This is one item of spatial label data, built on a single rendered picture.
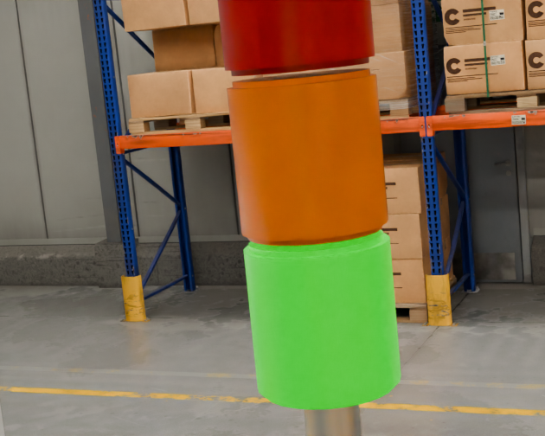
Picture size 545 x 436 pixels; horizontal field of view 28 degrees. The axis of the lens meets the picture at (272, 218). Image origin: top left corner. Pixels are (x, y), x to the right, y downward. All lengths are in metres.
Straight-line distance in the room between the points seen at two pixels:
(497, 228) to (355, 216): 9.24
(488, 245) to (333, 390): 9.29
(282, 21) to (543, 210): 9.23
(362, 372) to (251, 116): 0.09
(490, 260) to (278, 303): 9.31
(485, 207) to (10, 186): 5.00
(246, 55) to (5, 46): 11.19
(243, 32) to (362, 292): 0.09
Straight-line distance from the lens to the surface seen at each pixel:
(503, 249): 9.62
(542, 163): 9.49
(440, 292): 8.37
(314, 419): 0.38
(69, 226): 11.37
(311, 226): 0.34
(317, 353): 0.35
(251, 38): 0.34
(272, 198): 0.35
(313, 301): 0.35
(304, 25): 0.34
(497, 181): 9.51
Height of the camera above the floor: 2.28
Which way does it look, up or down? 9 degrees down
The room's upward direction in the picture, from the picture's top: 6 degrees counter-clockwise
